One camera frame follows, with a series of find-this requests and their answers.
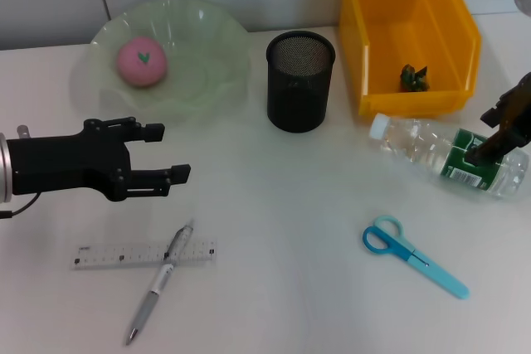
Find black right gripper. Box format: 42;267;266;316
464;71;531;168

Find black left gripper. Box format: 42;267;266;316
6;116;192;202

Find clear plastic water bottle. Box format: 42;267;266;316
368;113;526;202

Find pink peach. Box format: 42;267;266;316
115;36;169;89

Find green plastic wrapper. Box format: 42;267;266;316
398;63;431;93

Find green glass fruit bowl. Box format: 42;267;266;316
70;0;253;127

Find clear plastic ruler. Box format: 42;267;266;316
70;236;219;272

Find black mesh pen holder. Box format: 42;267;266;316
265;30;337;134

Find blue scissors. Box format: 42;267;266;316
362;215;471;300

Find grey white ballpoint pen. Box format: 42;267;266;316
125;216;196;347

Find yellow plastic bin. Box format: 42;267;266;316
338;0;485;119

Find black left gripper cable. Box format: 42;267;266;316
0;192;42;220

